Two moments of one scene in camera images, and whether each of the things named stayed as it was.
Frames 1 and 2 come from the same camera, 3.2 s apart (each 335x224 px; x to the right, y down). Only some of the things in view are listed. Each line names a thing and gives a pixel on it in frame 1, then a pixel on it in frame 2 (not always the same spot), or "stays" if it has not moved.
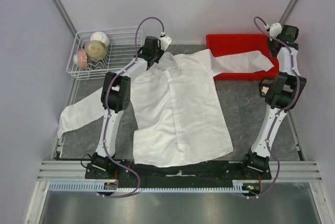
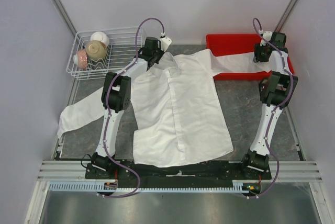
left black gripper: (161, 52) stays
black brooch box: (264, 87) stays
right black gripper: (269, 43) to (256, 56)
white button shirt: (175, 116) stays
